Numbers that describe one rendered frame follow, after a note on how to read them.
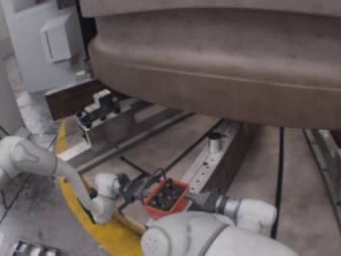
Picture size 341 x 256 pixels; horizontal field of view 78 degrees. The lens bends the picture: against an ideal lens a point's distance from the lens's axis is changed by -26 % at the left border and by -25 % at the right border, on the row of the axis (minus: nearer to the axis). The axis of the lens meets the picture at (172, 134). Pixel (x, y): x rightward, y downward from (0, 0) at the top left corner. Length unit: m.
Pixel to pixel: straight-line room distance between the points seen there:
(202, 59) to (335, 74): 0.82
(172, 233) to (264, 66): 1.19
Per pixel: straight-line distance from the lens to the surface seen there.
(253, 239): 0.43
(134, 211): 1.82
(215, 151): 1.56
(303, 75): 1.47
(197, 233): 0.44
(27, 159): 0.97
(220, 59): 1.53
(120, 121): 2.20
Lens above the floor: 1.66
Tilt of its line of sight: 34 degrees down
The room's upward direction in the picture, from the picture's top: 9 degrees counter-clockwise
